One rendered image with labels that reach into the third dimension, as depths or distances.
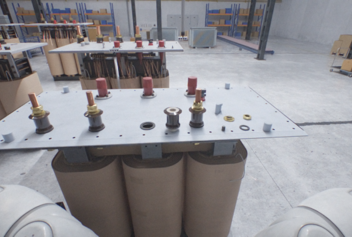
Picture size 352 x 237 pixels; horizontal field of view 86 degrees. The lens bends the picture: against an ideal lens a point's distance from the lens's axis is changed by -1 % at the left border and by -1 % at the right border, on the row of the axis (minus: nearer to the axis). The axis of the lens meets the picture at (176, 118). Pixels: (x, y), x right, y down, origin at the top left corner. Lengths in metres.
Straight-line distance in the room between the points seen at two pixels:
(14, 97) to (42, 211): 2.92
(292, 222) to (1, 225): 0.55
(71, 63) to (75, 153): 5.86
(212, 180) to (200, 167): 0.13
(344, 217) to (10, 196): 0.69
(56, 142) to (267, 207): 2.21
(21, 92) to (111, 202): 2.28
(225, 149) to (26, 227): 1.04
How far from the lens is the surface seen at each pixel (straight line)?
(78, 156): 1.28
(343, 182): 3.39
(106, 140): 0.99
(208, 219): 1.66
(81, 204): 1.53
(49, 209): 0.51
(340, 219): 0.52
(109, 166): 1.30
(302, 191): 2.95
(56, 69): 7.22
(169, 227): 1.69
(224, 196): 1.49
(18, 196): 0.56
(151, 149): 1.17
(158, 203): 1.45
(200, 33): 13.18
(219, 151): 1.24
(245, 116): 1.18
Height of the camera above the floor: 1.89
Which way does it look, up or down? 28 degrees down
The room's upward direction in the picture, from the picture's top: straight up
